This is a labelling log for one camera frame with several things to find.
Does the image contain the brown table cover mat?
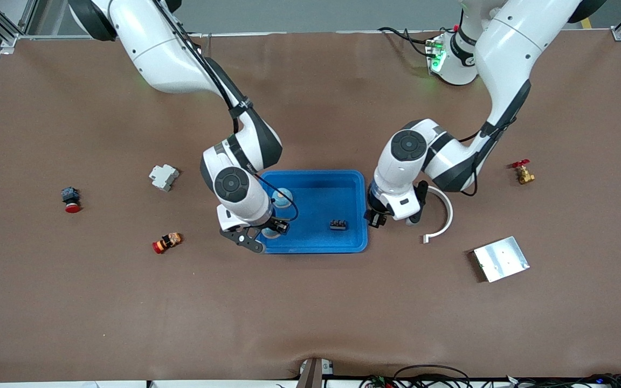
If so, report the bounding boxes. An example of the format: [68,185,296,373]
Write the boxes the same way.
[0,30,621,384]

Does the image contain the red button grey body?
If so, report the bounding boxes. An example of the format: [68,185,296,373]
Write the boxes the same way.
[61,186,81,214]

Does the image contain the metal post with bracket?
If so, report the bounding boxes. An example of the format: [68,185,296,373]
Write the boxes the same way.
[297,357,335,388]

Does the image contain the aluminium frame profile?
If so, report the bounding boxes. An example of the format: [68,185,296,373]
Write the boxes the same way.
[0,0,39,54]

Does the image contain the silver metal plate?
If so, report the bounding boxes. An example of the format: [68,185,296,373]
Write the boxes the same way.
[472,236,530,283]

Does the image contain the red yellow black push button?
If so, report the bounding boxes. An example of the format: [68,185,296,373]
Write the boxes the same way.
[152,232,183,255]

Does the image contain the blue plastic tray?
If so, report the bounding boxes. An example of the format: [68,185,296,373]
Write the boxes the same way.
[256,170,368,254]

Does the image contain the black left base cable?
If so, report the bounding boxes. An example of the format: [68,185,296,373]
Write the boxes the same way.
[378,27,435,57]

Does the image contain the brass valve red handle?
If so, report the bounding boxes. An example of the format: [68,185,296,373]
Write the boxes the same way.
[511,160,536,185]

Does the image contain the white curved plastic bracket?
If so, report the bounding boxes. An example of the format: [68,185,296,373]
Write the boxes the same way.
[423,186,454,244]

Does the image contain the black cable bundle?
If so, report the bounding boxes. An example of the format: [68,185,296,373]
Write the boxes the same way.
[359,365,621,388]

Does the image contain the white circuit breaker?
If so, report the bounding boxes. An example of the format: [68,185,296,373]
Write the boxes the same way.
[149,164,180,192]

